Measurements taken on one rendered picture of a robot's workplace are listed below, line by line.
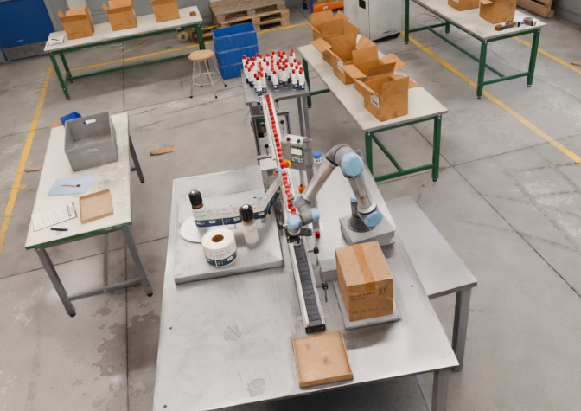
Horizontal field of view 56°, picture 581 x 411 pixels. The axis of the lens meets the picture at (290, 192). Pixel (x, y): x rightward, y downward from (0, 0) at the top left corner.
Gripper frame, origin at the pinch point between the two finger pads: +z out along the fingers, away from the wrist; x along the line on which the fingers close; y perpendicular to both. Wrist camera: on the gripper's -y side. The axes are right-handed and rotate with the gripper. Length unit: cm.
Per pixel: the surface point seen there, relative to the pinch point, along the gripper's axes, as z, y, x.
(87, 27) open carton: 267, 226, -461
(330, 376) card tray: -42, -2, 86
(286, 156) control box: -25, -1, -47
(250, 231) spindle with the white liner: -3.5, 28.3, -10.0
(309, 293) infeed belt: -15.4, -0.5, 37.8
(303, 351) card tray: -29, 9, 70
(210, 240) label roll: -6, 53, -8
